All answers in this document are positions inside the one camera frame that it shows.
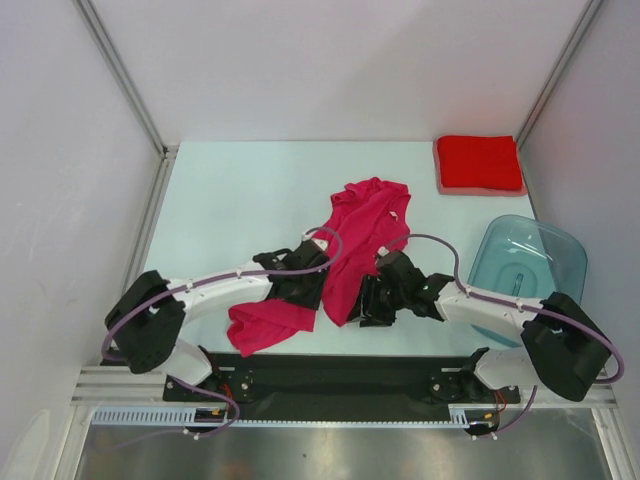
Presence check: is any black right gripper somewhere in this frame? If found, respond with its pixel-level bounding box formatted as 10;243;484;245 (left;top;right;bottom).
345;273;408;328

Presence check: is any magenta pink t shirt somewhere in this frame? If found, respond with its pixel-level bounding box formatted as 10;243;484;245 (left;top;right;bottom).
227;177;411;357

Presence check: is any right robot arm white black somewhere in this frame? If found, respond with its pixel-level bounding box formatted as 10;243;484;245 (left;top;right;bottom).
347;251;612;402

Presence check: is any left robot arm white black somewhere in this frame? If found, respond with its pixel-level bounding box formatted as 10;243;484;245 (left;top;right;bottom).
104;237;330;400

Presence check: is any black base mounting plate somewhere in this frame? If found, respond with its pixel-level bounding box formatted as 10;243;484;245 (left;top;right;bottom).
162;345;521;421

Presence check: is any teal transparent plastic bin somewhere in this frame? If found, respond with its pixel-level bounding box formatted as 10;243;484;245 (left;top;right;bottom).
464;213;589;351

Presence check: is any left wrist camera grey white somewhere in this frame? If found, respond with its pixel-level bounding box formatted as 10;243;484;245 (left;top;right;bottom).
311;238;329;252

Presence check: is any grey slotted cable duct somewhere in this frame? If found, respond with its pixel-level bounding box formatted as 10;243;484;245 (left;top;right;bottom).
91;406;497;431

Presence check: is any front aluminium frame rail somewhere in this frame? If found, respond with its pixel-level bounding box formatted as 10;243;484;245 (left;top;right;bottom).
70;366;618;409

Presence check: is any left aluminium frame post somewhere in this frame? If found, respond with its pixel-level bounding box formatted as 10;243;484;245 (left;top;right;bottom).
73;0;167;158

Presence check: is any aluminium frame post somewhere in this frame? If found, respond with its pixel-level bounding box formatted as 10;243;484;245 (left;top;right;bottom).
515;0;607;149
73;0;167;158

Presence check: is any right aluminium frame post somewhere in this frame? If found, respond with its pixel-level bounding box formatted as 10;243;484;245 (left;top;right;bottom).
515;0;607;149

